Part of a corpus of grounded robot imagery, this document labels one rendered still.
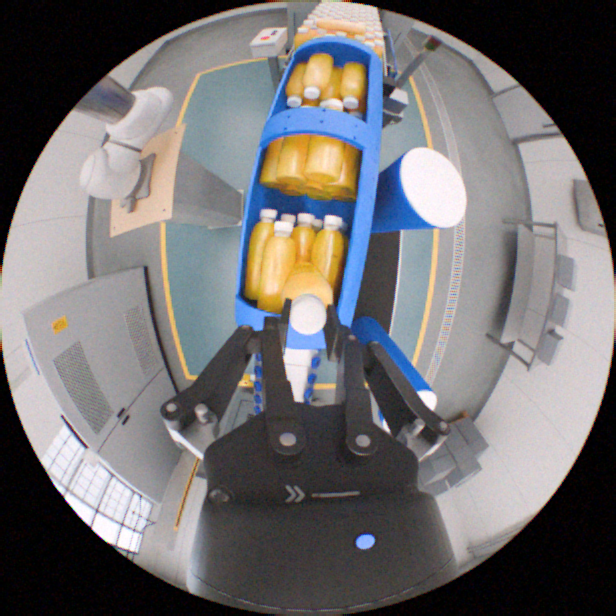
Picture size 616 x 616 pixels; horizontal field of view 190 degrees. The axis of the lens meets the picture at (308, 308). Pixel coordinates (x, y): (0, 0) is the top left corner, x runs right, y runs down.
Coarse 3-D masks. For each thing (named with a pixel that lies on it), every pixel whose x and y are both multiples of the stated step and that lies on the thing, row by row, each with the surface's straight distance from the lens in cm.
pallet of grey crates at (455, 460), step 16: (464, 416) 397; (464, 432) 369; (448, 448) 335; (464, 448) 349; (480, 448) 367; (432, 464) 307; (448, 464) 319; (464, 464) 332; (432, 480) 327; (448, 480) 350; (464, 480) 363
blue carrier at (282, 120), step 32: (288, 64) 71; (288, 128) 41; (320, 128) 39; (352, 128) 41; (256, 160) 47; (256, 192) 51; (352, 224) 55; (352, 256) 36; (352, 288) 39; (256, 320) 38
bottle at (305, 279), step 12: (300, 264) 39; (312, 264) 39; (288, 276) 33; (300, 276) 26; (312, 276) 26; (324, 276) 34; (288, 288) 25; (300, 288) 24; (312, 288) 24; (324, 288) 25; (324, 300) 24
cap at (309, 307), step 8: (296, 304) 21; (304, 304) 20; (312, 304) 20; (320, 304) 21; (296, 312) 21; (304, 312) 21; (312, 312) 21; (320, 312) 21; (296, 320) 21; (304, 320) 21; (312, 320) 21; (320, 320) 21; (296, 328) 21; (304, 328) 22; (312, 328) 22; (320, 328) 22
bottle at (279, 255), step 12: (276, 240) 41; (288, 240) 41; (264, 252) 42; (276, 252) 40; (288, 252) 40; (264, 264) 41; (276, 264) 40; (288, 264) 41; (264, 276) 41; (276, 276) 40; (264, 288) 42; (276, 288) 41; (264, 300) 42; (276, 300) 42; (276, 312) 42
